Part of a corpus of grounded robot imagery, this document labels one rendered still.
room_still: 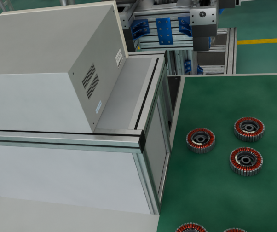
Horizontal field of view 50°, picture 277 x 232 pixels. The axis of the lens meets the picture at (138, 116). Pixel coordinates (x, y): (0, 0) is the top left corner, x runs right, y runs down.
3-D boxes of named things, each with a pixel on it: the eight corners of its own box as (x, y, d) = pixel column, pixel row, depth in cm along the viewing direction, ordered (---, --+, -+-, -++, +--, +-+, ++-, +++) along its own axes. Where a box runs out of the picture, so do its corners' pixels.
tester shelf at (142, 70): (13, 66, 128) (8, 57, 125) (168, 60, 108) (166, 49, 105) (-55, 142, 97) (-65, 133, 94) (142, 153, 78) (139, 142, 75)
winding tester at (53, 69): (27, 60, 120) (2, 11, 106) (129, 55, 107) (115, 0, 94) (-33, 129, 93) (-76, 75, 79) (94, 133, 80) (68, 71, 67)
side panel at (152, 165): (164, 151, 119) (152, 88, 98) (171, 151, 118) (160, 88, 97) (151, 214, 100) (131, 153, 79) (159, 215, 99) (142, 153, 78)
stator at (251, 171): (256, 150, 111) (256, 143, 108) (266, 174, 103) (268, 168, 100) (225, 154, 112) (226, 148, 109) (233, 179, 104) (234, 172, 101)
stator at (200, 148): (194, 130, 124) (193, 124, 122) (219, 138, 119) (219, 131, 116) (181, 148, 118) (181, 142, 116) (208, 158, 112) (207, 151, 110)
